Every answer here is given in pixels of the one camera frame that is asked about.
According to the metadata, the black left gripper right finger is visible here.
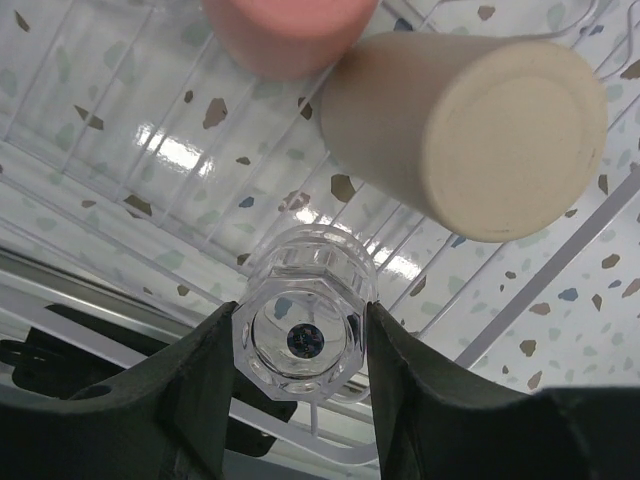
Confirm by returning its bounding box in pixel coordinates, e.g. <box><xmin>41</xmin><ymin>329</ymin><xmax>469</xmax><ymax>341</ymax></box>
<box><xmin>366</xmin><ymin>303</ymin><xmax>639</xmax><ymax>479</ymax></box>

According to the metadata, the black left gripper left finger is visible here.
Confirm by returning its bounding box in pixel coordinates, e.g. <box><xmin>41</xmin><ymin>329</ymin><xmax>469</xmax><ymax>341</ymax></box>
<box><xmin>1</xmin><ymin>302</ymin><xmax>236</xmax><ymax>479</ymax></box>

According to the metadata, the pink plastic cup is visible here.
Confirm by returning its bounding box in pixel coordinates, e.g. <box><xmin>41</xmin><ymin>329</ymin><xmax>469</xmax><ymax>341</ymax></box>
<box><xmin>202</xmin><ymin>0</ymin><xmax>378</xmax><ymax>80</ymax></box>

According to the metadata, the tall beige cup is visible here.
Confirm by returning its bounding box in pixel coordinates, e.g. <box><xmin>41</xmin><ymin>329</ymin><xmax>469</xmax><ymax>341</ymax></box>
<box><xmin>320</xmin><ymin>32</ymin><xmax>608</xmax><ymax>243</ymax></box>

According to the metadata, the clear plastic dish rack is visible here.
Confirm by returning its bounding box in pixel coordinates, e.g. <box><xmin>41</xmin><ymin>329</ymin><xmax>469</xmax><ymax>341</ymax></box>
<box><xmin>1</xmin><ymin>1</ymin><xmax>639</xmax><ymax>479</ymax></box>

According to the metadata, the small clear plastic cup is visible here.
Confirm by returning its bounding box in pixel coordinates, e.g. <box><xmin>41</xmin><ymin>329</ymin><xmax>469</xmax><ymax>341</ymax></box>
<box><xmin>232</xmin><ymin>224</ymin><xmax>378</xmax><ymax>402</ymax></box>

